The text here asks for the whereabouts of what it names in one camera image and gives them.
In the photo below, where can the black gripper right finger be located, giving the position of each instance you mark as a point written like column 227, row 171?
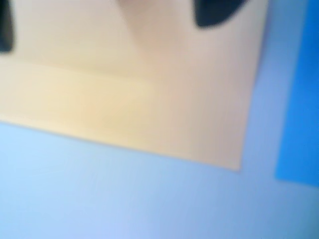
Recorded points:
column 214, row 11

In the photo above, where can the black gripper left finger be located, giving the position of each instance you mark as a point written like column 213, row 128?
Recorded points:
column 5, row 27

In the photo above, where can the orange paper square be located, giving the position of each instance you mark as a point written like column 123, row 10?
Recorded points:
column 99, row 99

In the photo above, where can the blue paper square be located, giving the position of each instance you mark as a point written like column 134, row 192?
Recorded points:
column 301, row 99

